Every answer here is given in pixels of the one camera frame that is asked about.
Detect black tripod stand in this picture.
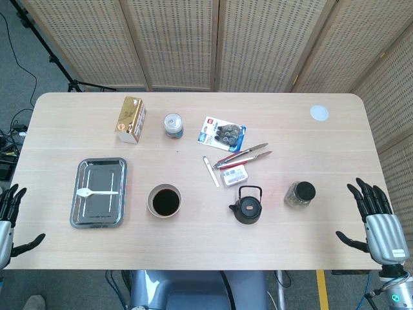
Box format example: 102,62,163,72
9,0,117,93

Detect glass jar with black lid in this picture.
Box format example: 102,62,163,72
283,181,317,209

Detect white cable grommet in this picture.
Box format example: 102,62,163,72
310,103,330,122

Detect gold carton box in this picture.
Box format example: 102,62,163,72
114,96,148,145

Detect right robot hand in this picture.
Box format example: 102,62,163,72
335,177,408,265

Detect floor cables and power strip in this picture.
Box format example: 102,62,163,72
0,109,33,181

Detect correction tape blister pack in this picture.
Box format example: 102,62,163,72
196,116,248,152

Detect metal tongs with red handle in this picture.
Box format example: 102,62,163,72
212,143,274,171

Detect white plastic spoon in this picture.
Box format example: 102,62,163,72
76,188,119,198

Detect grey shoe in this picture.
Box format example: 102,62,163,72
25,294,46,310

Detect black teapot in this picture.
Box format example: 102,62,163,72
228,185,262,225

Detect small tin can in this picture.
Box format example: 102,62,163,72
163,112,185,140

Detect small labelled plastic box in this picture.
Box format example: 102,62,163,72
220,163,248,187

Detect woven folding screen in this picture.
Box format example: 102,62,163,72
19,0,413,211

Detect cup of dark coffee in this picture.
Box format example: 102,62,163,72
147,183,183,219

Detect metal tray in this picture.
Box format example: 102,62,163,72
69,157,128,230

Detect white table leg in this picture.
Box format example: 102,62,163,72
276,270,291,306

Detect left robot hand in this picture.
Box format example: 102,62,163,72
0,183,46,271

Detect grey robot torso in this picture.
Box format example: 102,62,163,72
128,270,268,310

